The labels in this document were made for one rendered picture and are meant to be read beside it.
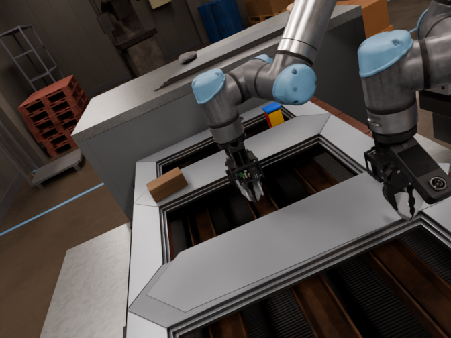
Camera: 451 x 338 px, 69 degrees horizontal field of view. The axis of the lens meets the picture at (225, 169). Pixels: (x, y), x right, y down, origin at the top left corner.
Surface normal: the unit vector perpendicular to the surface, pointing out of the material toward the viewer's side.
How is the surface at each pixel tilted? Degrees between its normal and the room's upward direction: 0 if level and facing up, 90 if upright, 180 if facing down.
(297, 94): 90
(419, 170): 28
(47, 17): 90
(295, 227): 0
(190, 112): 90
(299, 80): 90
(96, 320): 0
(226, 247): 0
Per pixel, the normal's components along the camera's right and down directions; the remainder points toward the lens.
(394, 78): -0.29, 0.54
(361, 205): -0.36, -0.79
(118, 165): 0.21, 0.44
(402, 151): -0.22, -0.49
